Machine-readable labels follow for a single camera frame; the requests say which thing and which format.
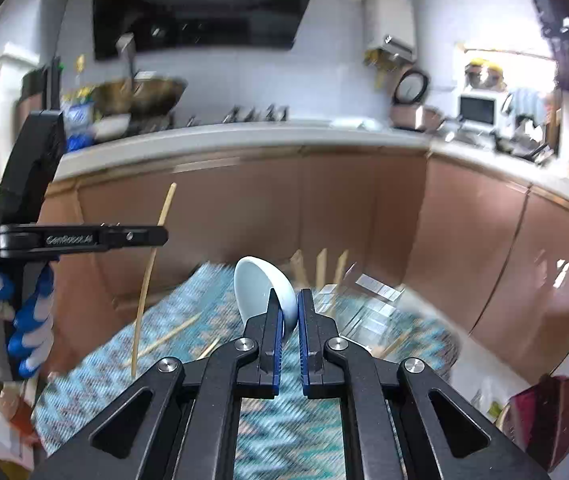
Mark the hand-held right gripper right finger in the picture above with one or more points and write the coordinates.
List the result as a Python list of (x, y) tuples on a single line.
[(305, 330)]

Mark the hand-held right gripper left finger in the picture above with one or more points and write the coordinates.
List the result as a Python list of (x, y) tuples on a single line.
[(278, 330)]

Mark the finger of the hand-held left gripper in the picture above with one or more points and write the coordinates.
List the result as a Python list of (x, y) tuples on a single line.
[(137, 236)]

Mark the white ceramic spoon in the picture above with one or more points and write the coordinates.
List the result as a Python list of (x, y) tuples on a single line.
[(262, 280)]

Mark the zigzag patterned table cloth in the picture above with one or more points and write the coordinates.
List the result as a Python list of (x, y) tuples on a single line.
[(284, 440)]

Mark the small white bowl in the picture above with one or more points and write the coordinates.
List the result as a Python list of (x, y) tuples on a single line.
[(112, 127)]

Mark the blue and white packet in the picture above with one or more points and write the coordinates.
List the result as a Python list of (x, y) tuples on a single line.
[(78, 122)]

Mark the black gas stove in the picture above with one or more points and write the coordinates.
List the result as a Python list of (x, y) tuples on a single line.
[(214, 115)]

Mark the copper and black appliance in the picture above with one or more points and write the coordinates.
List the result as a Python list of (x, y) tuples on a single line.
[(34, 90)]

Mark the plastic bag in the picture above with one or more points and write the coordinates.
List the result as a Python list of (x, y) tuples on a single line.
[(12, 420)]

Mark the black range hood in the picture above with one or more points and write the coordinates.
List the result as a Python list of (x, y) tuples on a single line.
[(199, 5)]

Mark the copper rice cooker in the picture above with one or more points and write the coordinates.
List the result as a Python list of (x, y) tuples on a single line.
[(412, 105)]

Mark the white microwave oven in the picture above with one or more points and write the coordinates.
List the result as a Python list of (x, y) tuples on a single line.
[(477, 109)]

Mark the white water heater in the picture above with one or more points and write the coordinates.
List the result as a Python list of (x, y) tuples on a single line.
[(389, 30)]

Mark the stacked steel bowls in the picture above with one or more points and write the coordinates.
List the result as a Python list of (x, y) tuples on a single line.
[(484, 75)]

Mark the blue towel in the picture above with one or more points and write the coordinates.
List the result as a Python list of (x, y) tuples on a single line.
[(527, 107)]

